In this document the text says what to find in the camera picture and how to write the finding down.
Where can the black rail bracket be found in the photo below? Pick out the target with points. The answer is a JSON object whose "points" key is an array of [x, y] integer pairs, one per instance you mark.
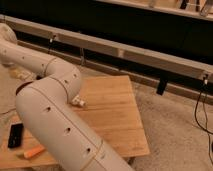
{"points": [[161, 86]]}

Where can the black smartphone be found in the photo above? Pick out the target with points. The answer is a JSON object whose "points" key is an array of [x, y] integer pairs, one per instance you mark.
{"points": [[15, 136]]}

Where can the orange carrot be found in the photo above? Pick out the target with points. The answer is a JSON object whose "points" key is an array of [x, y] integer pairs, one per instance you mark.
{"points": [[33, 152]]}

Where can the long metal rail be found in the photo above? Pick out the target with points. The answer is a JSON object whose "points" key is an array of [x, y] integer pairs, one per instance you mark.
{"points": [[138, 55]]}

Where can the wooden table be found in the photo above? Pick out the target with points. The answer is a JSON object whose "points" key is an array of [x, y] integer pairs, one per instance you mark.
{"points": [[111, 112]]}

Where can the purple ceramic bowl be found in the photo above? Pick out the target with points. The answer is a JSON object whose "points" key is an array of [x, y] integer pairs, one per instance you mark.
{"points": [[22, 87]]}

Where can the white tube bottle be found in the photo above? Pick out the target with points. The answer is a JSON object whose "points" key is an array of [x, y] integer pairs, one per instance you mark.
{"points": [[78, 102]]}

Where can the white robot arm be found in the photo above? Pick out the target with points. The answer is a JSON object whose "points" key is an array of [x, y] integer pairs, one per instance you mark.
{"points": [[43, 107]]}

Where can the white sponge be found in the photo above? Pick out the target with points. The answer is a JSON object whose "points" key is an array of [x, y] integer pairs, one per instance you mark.
{"points": [[20, 74]]}

